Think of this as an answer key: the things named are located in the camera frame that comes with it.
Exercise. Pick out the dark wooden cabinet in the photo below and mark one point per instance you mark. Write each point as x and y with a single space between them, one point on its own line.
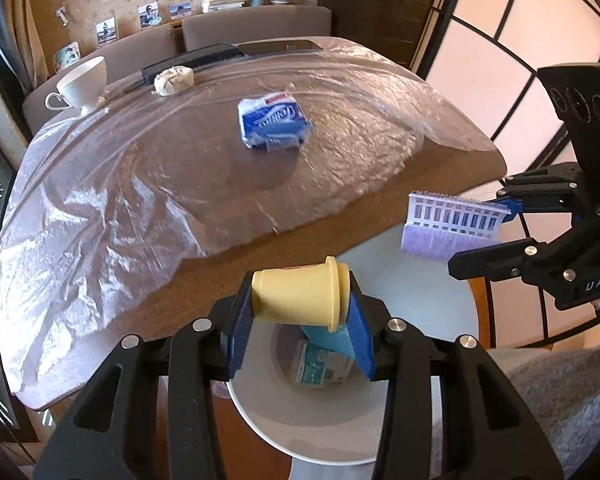
380 10

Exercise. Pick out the teal wet wipes pack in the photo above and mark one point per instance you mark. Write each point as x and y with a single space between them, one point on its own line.
315 369

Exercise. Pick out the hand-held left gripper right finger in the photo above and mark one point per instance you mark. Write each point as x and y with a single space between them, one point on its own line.
361 345

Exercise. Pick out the blue tissue packet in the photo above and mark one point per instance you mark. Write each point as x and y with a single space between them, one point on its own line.
270 120

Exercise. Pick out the crumpled paper ball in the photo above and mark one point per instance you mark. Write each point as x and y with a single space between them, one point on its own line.
174 81

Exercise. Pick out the white trash bin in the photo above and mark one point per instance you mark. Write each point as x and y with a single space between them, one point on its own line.
420 310

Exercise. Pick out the grey knit clothing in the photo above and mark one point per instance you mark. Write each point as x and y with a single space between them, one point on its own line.
555 400

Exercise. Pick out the metal wall hook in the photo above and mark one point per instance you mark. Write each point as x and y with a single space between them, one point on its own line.
62 15

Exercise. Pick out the small photo frame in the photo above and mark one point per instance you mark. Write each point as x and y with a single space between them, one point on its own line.
67 56
149 15
106 31
180 10

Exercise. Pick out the white teacup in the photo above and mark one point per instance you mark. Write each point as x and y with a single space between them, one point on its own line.
82 82

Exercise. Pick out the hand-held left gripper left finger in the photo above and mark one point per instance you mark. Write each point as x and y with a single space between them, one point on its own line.
239 332

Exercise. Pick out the yellow plastic cup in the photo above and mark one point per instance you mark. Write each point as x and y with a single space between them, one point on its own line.
295 295

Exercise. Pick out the dark glossy tablet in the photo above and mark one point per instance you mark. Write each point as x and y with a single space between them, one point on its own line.
280 46

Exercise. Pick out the paper screen partition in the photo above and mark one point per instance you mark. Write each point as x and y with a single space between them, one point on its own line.
480 60

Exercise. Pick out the clear plastic table cover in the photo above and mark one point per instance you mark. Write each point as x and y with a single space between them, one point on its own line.
130 185

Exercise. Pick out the beige curtain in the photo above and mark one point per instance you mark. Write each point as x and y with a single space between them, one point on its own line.
25 35

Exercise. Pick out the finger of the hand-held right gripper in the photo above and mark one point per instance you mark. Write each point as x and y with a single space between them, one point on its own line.
545 190
500 260

